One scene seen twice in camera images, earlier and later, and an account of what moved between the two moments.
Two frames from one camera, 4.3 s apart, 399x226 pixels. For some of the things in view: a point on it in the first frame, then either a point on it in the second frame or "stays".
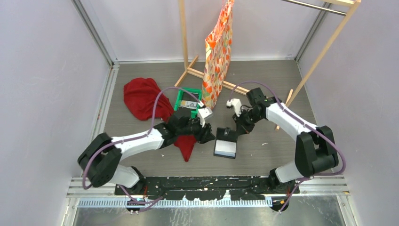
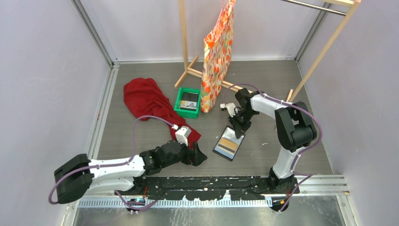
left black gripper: (205, 132) -> (195, 156)
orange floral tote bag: (218, 47) stays
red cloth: (140, 94) stays
